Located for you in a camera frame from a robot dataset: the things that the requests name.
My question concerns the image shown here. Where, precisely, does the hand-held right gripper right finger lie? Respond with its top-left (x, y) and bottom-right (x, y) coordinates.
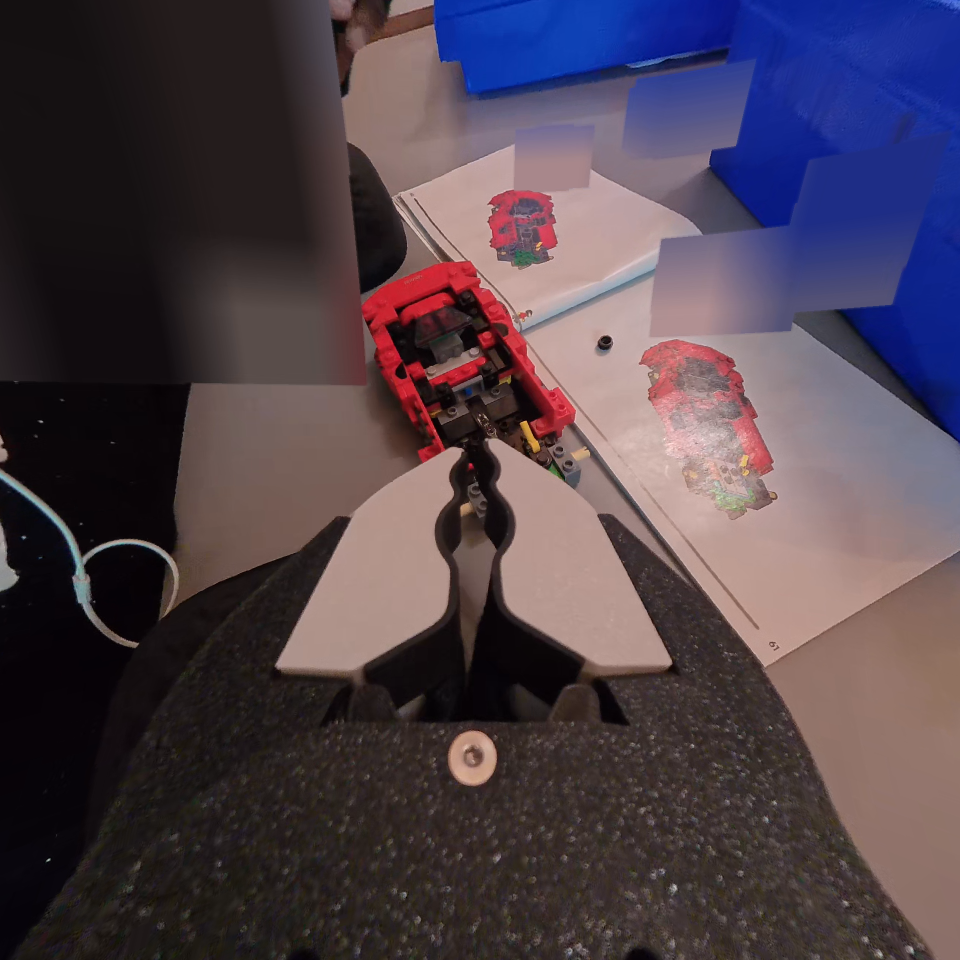
top-left (482, 437), bottom-right (674, 682)

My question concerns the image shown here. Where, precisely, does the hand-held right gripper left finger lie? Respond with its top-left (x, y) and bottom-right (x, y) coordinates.
top-left (273, 446), bottom-right (470, 687)

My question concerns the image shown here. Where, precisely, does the red lego car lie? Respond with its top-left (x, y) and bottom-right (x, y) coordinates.
top-left (361, 261), bottom-right (594, 520)

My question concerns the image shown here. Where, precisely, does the lego instruction booklet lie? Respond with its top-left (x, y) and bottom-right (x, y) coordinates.
top-left (391, 142), bottom-right (960, 667)

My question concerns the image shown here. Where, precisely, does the blue plastic storage bin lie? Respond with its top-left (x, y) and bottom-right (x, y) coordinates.
top-left (433, 0), bottom-right (744, 97)
top-left (708, 0), bottom-right (960, 444)

